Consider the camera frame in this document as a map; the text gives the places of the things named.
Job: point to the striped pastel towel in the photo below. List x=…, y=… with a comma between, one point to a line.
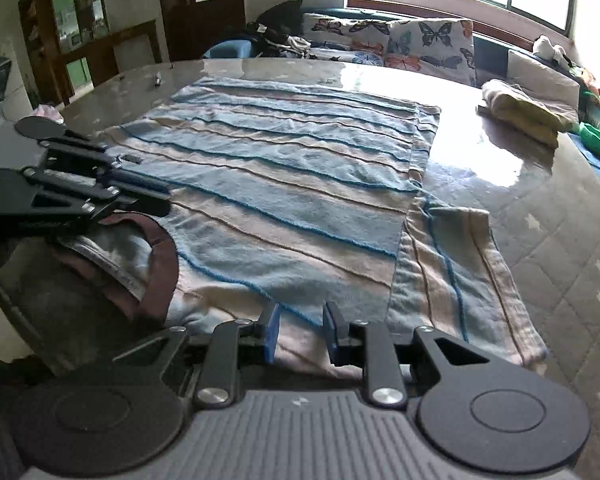
x=290, y=195

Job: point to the folded pale yellow cloth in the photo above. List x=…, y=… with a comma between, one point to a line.
x=522, y=110

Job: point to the large butterfly print pillow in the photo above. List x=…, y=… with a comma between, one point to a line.
x=430, y=50

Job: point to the pile of black clothes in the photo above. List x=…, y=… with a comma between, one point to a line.
x=280, y=25

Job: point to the wooden glass display cabinet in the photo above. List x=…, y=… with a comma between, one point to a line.
x=80, y=35

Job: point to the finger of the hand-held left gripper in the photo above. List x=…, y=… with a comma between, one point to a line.
x=87, y=152
x=140, y=192

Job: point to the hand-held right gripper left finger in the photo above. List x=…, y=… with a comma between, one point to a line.
x=270, y=332

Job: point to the green and pink plush toys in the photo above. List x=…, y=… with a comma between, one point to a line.
x=587, y=80

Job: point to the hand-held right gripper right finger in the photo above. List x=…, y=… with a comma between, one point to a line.
x=332, y=335

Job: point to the plain grey cushion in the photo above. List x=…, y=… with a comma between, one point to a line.
x=545, y=82

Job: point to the dark wooden door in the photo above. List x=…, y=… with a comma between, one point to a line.
x=180, y=10

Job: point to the grey quilted star table cover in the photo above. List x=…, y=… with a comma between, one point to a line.
x=555, y=240

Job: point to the black and white plush toy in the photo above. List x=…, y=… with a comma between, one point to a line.
x=550, y=49

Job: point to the flat butterfly print cushion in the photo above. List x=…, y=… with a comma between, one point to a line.
x=347, y=55

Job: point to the white appliance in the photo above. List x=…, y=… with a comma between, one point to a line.
x=0, y=90

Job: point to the long butterfly print pillow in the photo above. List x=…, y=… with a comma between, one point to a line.
x=347, y=27

